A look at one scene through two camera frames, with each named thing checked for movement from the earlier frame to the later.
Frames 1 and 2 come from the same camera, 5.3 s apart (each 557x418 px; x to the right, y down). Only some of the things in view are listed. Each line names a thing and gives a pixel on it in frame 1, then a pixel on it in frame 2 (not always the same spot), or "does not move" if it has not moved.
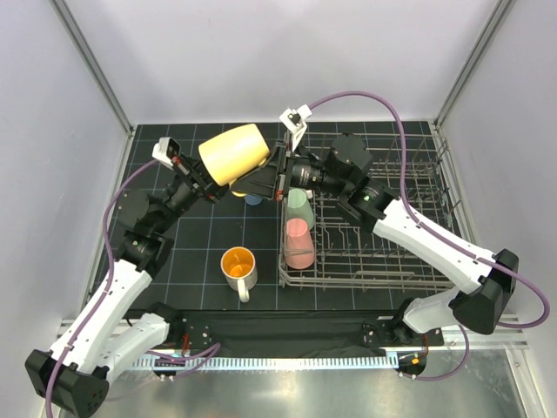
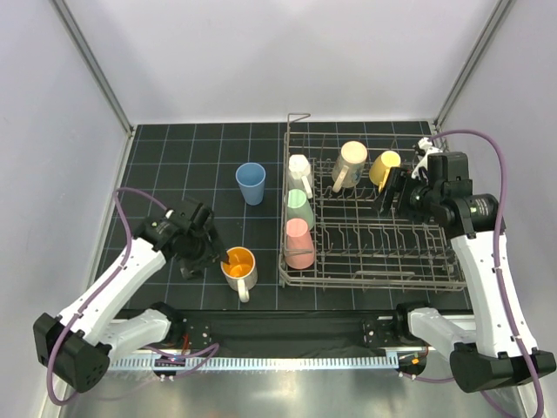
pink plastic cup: (298, 249) does not move
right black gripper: (262, 180) -> (399, 180)
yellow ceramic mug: (232, 152) -> (380, 167)
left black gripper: (193, 175) -> (193, 268)
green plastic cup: (298, 207) does not move
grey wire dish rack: (325, 244) does not move
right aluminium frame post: (493, 23) does not move
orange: (239, 267) does not move
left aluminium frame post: (94, 64) does not move
